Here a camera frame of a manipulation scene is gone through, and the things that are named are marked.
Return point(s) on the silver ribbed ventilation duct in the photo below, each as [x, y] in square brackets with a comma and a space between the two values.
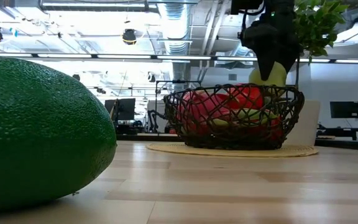
[176, 18]

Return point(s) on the black background robot arm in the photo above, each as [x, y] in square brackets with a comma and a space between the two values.
[154, 119]

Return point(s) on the pink dragon fruit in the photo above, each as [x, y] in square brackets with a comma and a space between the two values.
[197, 112]

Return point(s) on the diagonal silver smooth duct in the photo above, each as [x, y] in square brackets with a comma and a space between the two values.
[242, 51]

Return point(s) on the large dark green avocado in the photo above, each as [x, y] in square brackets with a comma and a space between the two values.
[36, 133]

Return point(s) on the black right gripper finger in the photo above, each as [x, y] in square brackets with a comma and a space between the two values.
[266, 70]
[289, 62]

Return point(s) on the large green speckled pear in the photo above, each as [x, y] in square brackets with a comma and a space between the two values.
[275, 77]

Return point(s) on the small black ceiling spotlight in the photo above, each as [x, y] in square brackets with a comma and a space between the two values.
[76, 77]
[151, 77]

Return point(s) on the long ceiling light strip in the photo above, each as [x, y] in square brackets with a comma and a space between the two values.
[64, 56]

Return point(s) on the black monitor on desk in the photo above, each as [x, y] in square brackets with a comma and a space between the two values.
[126, 107]

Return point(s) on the small green potted tree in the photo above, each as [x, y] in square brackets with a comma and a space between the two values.
[319, 21]

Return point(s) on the black monitor on arm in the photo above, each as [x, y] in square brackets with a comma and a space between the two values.
[344, 109]

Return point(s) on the white plant pot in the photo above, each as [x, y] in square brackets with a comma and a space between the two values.
[309, 124]

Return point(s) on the black table frame rail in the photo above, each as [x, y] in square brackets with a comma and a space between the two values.
[148, 137]

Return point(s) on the dark brown woven basket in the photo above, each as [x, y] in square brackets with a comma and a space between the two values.
[228, 143]

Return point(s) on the round beige woven placemat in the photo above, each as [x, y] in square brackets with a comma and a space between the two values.
[172, 149]

